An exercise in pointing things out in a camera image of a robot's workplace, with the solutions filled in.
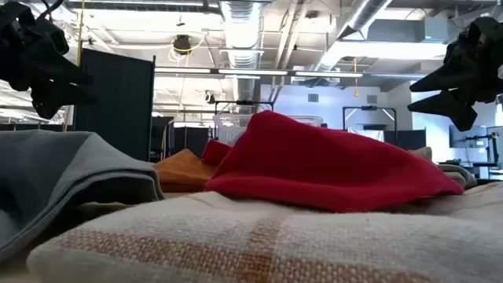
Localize black partition panel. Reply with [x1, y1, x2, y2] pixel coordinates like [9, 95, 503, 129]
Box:
[73, 47, 156, 162]

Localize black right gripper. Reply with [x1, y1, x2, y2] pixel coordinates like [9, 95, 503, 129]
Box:
[407, 16, 503, 133]

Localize grey towel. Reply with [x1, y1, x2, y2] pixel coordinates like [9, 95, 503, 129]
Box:
[0, 129, 165, 263]

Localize ceiling light strip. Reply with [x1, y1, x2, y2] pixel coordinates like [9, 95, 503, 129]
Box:
[154, 66, 365, 79]

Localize yellow hanging pendant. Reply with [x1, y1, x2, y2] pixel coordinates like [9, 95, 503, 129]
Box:
[353, 57, 360, 98]

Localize black frame stand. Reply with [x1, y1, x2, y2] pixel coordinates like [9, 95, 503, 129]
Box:
[342, 105, 398, 143]
[214, 99, 275, 117]

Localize large silver ceiling duct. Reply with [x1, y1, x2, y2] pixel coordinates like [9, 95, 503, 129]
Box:
[312, 0, 394, 74]

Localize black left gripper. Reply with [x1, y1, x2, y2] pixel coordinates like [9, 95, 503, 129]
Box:
[0, 1, 98, 120]

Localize large red towel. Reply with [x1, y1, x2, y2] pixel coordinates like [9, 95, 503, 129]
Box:
[204, 109, 465, 214]

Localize yellow cable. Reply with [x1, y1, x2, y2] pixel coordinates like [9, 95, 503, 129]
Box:
[75, 0, 86, 68]

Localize light beige knit towel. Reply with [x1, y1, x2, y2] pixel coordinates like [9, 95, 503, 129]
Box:
[410, 146, 479, 189]

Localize small red towel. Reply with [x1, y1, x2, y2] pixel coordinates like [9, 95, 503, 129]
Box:
[200, 138, 233, 167]

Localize white plaid towel orange stripes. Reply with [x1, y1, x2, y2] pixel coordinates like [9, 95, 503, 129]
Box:
[25, 181, 503, 283]

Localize black ceiling cord reel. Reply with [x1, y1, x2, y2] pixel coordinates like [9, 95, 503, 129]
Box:
[172, 34, 193, 55]

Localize clear plastic bin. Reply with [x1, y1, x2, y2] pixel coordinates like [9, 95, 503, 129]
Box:
[212, 112, 325, 147]

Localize white hanging sheet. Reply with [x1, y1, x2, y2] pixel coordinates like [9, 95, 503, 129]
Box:
[347, 126, 385, 143]

